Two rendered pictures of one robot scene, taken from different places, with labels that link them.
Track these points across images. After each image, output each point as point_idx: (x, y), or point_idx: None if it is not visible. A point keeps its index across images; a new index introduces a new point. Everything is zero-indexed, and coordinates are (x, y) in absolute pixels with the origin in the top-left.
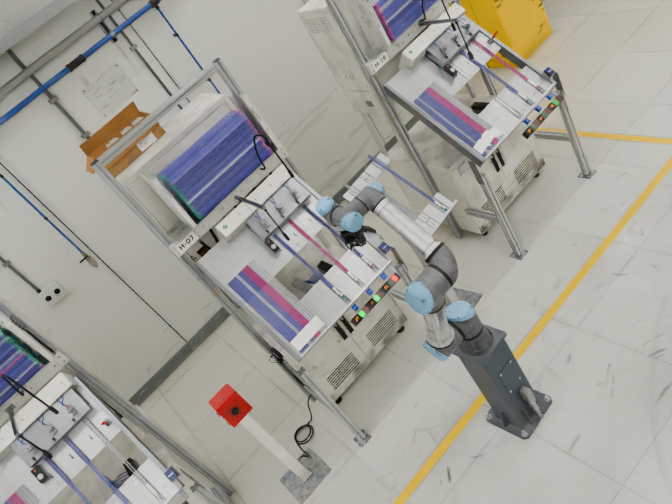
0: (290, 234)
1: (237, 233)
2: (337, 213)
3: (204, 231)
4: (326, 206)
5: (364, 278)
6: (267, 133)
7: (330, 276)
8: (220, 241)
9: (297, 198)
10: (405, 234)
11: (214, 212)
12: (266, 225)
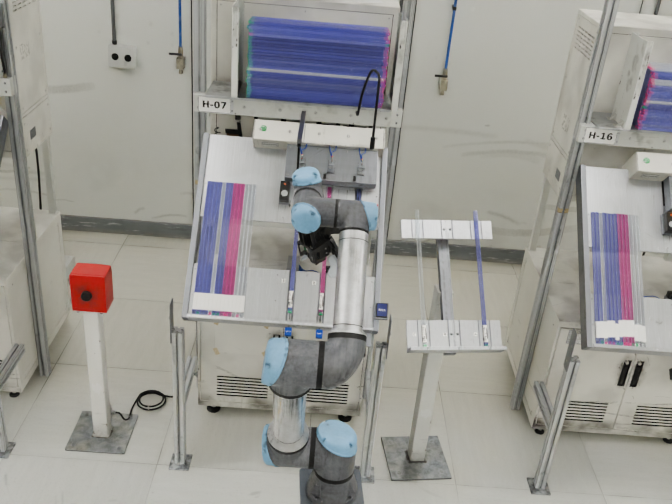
0: None
1: (271, 148)
2: (302, 194)
3: (241, 112)
4: (303, 178)
5: (330, 316)
6: (394, 83)
7: (302, 278)
8: (249, 138)
9: (358, 175)
10: (338, 287)
11: (268, 105)
12: (300, 167)
